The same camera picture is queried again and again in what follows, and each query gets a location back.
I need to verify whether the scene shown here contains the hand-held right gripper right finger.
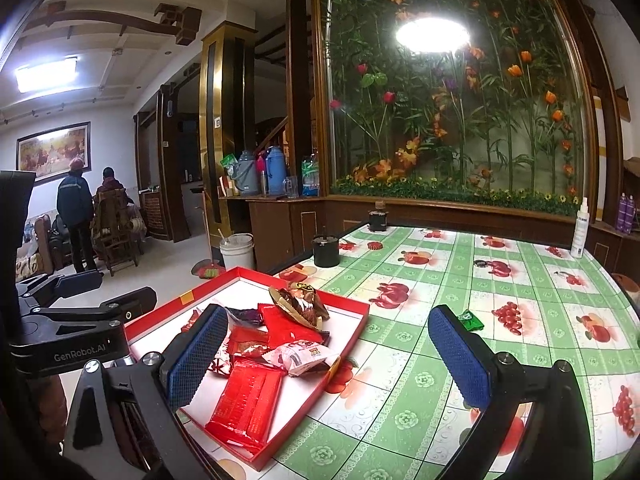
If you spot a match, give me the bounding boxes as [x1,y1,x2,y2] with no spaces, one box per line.
[427,303,596,480]

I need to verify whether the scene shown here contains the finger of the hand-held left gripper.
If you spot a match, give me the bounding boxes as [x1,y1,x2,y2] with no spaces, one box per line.
[17,272,104,309]
[20,286,159,347]

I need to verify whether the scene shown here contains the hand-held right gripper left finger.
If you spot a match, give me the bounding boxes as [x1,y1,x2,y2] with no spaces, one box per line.
[64,304,229,480]

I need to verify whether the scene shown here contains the purple snack packet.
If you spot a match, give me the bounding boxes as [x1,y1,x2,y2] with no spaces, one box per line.
[225,306,264,327]

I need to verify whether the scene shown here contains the large red snack packet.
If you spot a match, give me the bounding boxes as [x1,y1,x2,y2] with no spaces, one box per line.
[204,357,284,454]

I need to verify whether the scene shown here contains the red gold-print snack packet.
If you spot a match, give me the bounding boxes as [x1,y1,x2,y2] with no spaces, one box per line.
[257,302,325,350]

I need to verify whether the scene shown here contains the red white snack packet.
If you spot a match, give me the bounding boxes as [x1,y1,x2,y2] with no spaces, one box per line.
[261,340,342,377]

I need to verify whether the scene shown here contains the brown foil snack wrapper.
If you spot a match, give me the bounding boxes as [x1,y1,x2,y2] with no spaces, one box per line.
[268,283,331,332]

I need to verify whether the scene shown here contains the red shallow box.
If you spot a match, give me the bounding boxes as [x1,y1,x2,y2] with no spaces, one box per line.
[124,266,371,472]

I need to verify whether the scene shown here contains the person's left forearm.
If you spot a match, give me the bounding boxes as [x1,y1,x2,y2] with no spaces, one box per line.
[30,376,71,448]

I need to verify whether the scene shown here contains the small red white candy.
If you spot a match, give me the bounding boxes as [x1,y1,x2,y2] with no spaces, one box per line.
[209,350,234,377]

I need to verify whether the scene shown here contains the patterned sofa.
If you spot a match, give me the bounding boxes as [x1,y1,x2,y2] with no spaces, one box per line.
[15,214,67,282]

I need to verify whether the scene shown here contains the dark red snack packet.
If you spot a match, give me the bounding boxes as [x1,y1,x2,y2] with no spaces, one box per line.
[227,326,273,360]

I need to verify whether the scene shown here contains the wooden chair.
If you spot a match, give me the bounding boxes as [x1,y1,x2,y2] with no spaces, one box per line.
[91,187,140,277]

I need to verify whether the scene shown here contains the green checked fruit tablecloth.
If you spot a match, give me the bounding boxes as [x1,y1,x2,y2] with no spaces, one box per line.
[270,224,640,480]

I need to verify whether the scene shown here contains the white plastic bucket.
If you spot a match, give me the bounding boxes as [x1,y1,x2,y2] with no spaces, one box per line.
[219,232,255,271]

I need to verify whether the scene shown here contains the wooden cabinet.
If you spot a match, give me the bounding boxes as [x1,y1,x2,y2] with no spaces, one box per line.
[218,195,640,286]

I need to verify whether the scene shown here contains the small black cup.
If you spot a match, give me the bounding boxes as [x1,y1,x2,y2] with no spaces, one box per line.
[368,204,390,232]

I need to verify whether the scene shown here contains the large black cup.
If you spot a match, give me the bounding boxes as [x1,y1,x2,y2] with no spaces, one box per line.
[312,232,342,268]

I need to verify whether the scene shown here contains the grey thermos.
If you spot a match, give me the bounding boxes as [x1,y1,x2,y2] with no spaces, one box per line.
[234,149,261,197]

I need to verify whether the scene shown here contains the white spray bottle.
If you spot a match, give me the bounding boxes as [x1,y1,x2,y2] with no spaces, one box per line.
[570,197,591,260]

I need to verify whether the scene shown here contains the gold wooden pillar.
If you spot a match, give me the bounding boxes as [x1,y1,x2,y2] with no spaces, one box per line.
[200,21,257,242]

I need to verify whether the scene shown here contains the blue thermos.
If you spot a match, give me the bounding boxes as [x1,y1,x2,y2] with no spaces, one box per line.
[265,145,286,196]

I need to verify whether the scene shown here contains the pack of water bottles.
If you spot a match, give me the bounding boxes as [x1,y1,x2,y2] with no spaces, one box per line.
[300,152,321,197]

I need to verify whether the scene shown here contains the square ceiling lamp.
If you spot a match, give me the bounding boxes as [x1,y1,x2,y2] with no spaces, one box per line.
[14,57,79,94]

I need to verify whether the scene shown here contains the glass artificial flower display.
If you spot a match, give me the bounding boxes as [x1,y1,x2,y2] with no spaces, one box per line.
[310,0,597,218]

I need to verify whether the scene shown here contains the framed wall painting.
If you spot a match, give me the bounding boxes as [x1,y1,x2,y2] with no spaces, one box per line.
[15,121,92,184]

